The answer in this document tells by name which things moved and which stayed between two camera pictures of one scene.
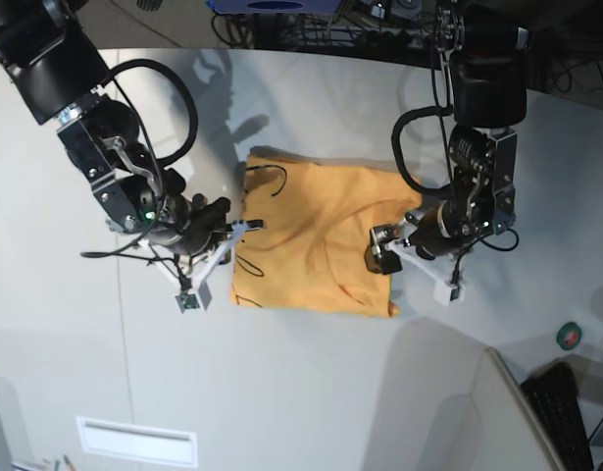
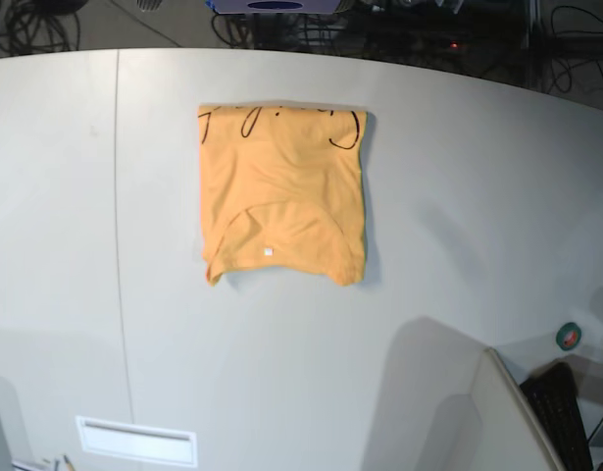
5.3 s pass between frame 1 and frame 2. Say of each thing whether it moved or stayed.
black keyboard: stayed
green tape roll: stayed
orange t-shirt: moved
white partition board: stayed
